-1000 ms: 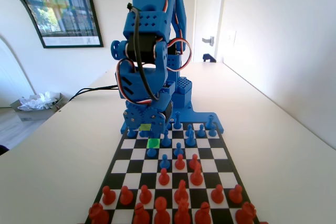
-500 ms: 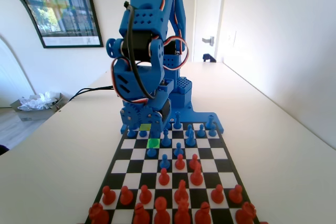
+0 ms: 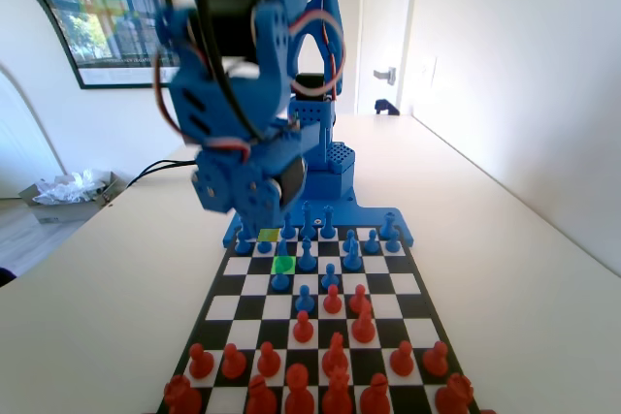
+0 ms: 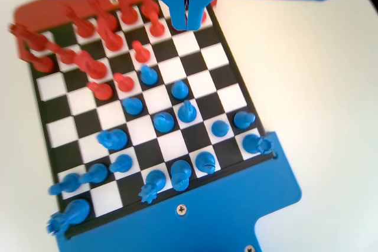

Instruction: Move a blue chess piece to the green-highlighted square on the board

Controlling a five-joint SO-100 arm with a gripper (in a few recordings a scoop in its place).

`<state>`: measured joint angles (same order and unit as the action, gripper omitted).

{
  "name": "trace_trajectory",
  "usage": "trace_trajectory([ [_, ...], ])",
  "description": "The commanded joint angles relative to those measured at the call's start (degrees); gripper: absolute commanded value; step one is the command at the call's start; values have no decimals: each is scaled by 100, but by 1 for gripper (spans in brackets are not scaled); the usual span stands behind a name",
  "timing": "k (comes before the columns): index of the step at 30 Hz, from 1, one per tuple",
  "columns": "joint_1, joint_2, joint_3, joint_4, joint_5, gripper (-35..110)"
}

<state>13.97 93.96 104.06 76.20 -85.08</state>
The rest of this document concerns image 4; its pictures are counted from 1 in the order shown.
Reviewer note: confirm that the blue queen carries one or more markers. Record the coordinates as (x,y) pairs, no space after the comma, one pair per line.
(153,184)

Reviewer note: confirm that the red mount plate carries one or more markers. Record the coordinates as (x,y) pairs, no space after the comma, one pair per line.
(44,13)

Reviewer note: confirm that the red pawn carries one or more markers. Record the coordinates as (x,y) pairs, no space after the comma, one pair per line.
(204,17)
(43,63)
(141,53)
(66,55)
(156,29)
(101,90)
(124,83)

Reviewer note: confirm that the red queen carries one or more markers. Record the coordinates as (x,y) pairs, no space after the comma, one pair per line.
(104,19)

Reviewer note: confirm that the blue mount plate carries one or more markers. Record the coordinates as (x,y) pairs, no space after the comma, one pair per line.
(206,219)

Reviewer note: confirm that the red knight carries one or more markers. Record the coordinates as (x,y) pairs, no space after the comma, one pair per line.
(113,42)
(94,67)

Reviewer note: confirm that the blue knight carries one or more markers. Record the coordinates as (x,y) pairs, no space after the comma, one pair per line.
(113,139)
(187,112)

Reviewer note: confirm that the red rook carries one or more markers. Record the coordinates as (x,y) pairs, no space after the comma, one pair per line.
(29,38)

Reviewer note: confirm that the red king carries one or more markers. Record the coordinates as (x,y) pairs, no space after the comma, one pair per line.
(128,16)

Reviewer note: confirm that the blue pawn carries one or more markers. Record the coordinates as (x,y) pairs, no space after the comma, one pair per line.
(179,89)
(244,119)
(121,163)
(220,128)
(65,184)
(96,173)
(132,105)
(147,75)

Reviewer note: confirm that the blue bishop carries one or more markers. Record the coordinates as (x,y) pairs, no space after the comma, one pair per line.
(163,122)
(205,161)

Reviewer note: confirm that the red bishop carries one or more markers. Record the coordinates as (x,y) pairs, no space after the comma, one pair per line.
(149,8)
(85,27)

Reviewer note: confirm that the blue king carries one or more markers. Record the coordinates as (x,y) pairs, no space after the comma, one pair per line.
(180,173)

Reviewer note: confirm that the blue rook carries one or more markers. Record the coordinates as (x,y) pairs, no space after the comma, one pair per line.
(72,213)
(255,142)

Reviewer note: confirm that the black white chessboard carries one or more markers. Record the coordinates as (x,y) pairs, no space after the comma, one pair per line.
(206,57)

